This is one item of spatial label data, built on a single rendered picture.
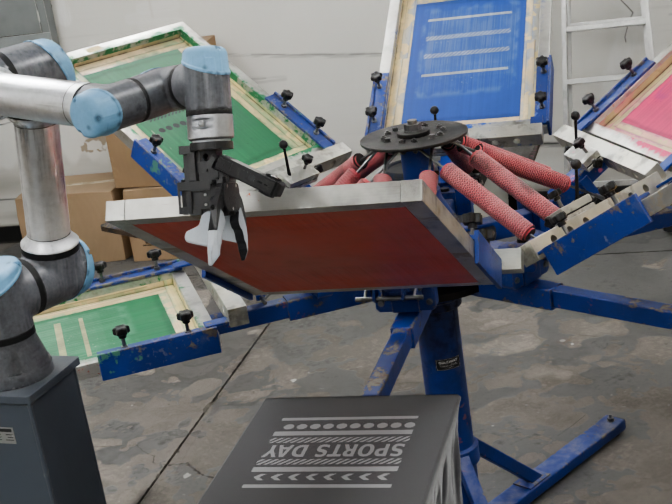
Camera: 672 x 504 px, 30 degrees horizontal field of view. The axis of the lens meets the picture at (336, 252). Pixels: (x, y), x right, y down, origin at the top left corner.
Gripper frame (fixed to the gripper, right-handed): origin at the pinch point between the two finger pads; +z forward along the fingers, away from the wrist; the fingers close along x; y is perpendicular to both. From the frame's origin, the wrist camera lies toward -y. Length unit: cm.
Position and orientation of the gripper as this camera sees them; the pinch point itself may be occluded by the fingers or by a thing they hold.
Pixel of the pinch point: (232, 264)
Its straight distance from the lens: 204.9
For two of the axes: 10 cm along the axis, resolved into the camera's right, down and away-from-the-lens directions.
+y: -9.6, 0.5, 2.8
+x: -2.7, 0.6, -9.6
